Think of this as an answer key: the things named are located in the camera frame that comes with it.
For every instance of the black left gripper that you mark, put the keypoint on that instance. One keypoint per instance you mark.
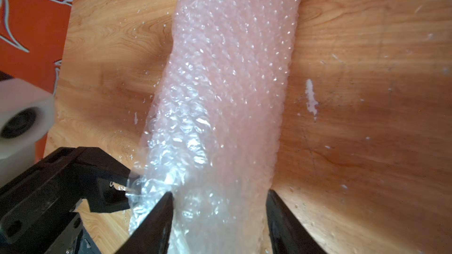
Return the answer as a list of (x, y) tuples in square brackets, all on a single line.
[(38, 207)]

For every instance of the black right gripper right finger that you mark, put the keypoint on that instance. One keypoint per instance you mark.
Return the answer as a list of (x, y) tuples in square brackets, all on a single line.
[(287, 235)]

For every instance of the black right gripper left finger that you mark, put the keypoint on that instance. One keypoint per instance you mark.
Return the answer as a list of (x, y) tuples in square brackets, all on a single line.
[(153, 234)]

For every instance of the bubble wrap sheet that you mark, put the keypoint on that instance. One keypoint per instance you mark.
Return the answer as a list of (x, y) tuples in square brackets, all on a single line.
[(212, 133)]

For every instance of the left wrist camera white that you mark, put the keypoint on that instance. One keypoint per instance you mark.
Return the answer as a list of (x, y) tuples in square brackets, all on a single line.
[(27, 114)]

